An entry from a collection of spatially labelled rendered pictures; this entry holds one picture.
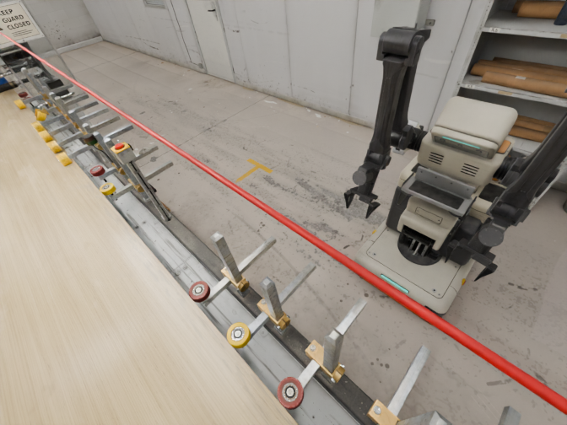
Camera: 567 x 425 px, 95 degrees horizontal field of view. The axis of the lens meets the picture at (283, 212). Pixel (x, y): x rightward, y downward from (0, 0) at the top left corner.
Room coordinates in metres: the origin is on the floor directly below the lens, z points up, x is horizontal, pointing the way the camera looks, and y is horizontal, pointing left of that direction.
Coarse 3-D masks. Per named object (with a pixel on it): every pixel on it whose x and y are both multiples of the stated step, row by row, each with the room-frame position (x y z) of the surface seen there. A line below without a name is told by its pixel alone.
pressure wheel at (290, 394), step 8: (280, 384) 0.15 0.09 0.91; (288, 384) 0.15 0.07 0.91; (296, 384) 0.15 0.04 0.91; (280, 392) 0.13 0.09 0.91; (288, 392) 0.13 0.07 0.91; (296, 392) 0.12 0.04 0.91; (280, 400) 0.11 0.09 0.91; (288, 400) 0.11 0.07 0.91; (296, 400) 0.11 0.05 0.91; (288, 408) 0.09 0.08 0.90
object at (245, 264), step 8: (272, 240) 0.76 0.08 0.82; (264, 248) 0.72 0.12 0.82; (248, 256) 0.69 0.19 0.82; (256, 256) 0.68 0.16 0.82; (240, 264) 0.65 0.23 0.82; (248, 264) 0.65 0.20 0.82; (240, 272) 0.62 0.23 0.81; (224, 280) 0.58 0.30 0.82; (216, 288) 0.55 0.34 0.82; (224, 288) 0.56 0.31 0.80; (216, 296) 0.53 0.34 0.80
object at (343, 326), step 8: (360, 304) 0.38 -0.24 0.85; (352, 312) 0.35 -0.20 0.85; (344, 320) 0.33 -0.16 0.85; (352, 320) 0.32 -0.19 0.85; (344, 328) 0.30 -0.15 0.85; (312, 360) 0.21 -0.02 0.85; (312, 368) 0.19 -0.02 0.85; (304, 376) 0.17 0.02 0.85; (312, 376) 0.17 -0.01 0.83; (304, 384) 0.15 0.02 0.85
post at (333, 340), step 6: (330, 330) 0.21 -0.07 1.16; (336, 330) 0.21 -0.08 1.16; (324, 336) 0.20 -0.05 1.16; (330, 336) 0.19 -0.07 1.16; (336, 336) 0.19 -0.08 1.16; (342, 336) 0.19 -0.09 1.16; (324, 342) 0.19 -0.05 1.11; (330, 342) 0.18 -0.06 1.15; (336, 342) 0.18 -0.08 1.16; (342, 342) 0.19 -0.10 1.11; (324, 348) 0.19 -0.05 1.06; (330, 348) 0.18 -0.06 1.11; (336, 348) 0.17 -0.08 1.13; (324, 354) 0.19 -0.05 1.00; (330, 354) 0.18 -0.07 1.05; (336, 354) 0.17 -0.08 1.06; (324, 360) 0.19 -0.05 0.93; (330, 360) 0.18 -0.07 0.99; (336, 360) 0.18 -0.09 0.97; (330, 366) 0.17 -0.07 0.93; (336, 366) 0.18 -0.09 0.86
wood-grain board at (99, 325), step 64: (0, 128) 2.37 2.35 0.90; (0, 192) 1.40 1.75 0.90; (64, 192) 1.30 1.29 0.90; (0, 256) 0.86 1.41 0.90; (64, 256) 0.80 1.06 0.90; (128, 256) 0.74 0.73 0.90; (0, 320) 0.51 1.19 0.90; (64, 320) 0.47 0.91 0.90; (128, 320) 0.43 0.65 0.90; (192, 320) 0.39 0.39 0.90; (0, 384) 0.28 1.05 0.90; (64, 384) 0.25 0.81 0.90; (128, 384) 0.22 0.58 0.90; (192, 384) 0.19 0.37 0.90; (256, 384) 0.16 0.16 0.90
